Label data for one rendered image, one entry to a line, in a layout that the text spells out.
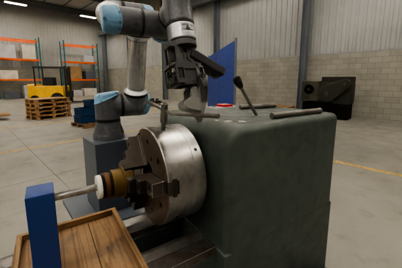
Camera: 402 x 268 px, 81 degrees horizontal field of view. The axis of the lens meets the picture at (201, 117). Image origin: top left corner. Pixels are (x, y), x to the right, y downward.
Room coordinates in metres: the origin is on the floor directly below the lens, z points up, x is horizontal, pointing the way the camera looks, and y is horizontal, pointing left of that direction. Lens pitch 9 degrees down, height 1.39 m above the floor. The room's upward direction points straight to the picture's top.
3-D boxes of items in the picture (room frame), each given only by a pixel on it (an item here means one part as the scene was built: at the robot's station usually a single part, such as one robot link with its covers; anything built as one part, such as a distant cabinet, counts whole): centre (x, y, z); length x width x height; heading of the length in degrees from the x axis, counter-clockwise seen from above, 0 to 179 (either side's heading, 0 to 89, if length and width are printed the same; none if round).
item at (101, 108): (1.16, 0.46, 1.27); 0.13 x 0.12 x 0.14; 117
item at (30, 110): (8.70, 5.68, 0.36); 1.26 x 0.86 x 0.73; 147
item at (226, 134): (1.00, -0.19, 1.06); 0.59 x 0.48 x 0.39; 124
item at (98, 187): (0.61, 0.35, 1.08); 0.13 x 0.07 x 0.07; 124
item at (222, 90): (7.64, -0.55, 1.18); 4.12 x 0.80 x 2.35; 7
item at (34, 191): (0.57, 0.42, 1.00); 0.08 x 0.06 x 0.23; 34
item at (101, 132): (1.16, 0.47, 1.15); 0.15 x 0.15 x 0.10
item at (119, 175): (0.67, 0.25, 1.08); 0.09 x 0.09 x 0.09; 34
